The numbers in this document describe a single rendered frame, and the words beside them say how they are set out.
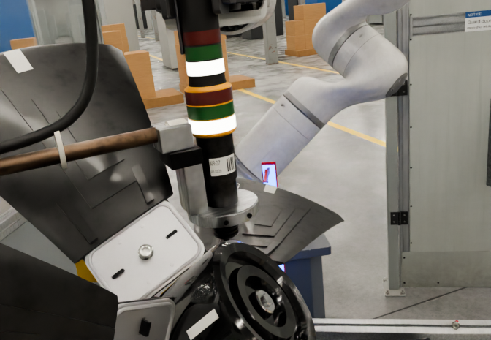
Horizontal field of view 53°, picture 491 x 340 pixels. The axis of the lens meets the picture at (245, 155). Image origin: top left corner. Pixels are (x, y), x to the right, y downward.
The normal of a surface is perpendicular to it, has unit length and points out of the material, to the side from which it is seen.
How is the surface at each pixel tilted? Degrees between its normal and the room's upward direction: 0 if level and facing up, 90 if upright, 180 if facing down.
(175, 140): 90
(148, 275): 48
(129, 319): 93
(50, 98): 42
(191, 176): 90
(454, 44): 90
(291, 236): 13
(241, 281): 56
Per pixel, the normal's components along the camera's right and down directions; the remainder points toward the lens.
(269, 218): 0.10, -0.95
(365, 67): -0.48, -0.11
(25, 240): 0.98, -0.05
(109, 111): 0.24, -0.61
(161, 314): 0.81, 0.15
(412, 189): -0.15, 0.31
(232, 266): 0.69, -0.65
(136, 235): 0.09, -0.43
